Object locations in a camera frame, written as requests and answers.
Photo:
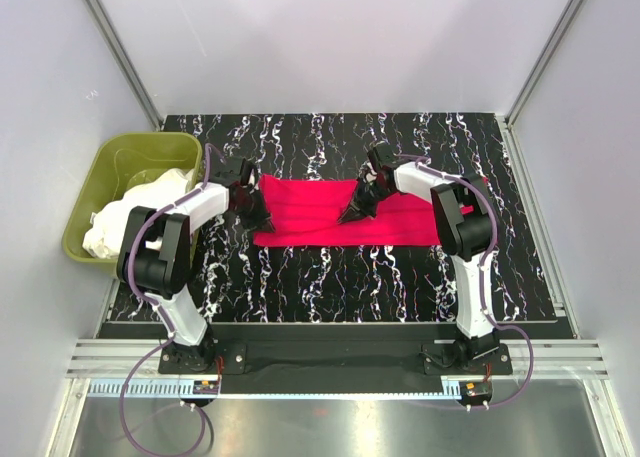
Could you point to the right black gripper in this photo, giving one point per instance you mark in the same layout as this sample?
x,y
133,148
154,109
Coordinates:
x,y
355,203

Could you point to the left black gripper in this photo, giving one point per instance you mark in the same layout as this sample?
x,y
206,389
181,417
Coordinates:
x,y
261,222

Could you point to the pink t shirt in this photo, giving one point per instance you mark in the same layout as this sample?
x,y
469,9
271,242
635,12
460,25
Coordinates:
x,y
419,209

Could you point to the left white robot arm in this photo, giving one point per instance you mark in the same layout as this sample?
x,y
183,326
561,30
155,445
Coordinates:
x,y
155,256

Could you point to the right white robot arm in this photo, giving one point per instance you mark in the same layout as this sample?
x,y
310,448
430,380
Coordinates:
x,y
466,226

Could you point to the white t shirt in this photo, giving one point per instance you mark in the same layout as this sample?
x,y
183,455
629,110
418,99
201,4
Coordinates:
x,y
104,238

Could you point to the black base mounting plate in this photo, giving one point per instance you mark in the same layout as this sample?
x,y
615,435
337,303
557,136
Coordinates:
x,y
333,358

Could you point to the olive green plastic tub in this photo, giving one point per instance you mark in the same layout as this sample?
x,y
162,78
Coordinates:
x,y
121,163

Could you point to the left orange connector box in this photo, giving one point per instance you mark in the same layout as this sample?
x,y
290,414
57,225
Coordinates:
x,y
206,387

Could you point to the orange connector box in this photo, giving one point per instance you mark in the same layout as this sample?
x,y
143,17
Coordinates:
x,y
476,393
206,387

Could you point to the right orange connector box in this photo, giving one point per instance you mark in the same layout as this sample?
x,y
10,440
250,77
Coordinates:
x,y
476,393

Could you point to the aluminium frame rail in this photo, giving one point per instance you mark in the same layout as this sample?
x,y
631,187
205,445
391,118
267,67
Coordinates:
x,y
131,368

